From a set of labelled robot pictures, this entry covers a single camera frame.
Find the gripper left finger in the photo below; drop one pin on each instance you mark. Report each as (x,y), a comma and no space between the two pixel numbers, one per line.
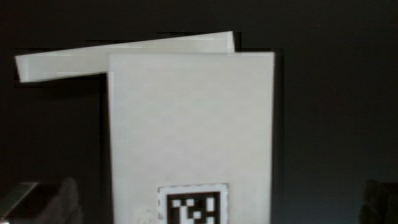
(42,203)

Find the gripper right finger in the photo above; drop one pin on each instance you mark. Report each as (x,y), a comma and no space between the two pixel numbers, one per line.
(380,209)

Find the small white cube part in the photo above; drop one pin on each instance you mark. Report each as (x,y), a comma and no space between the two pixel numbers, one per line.
(191,135)

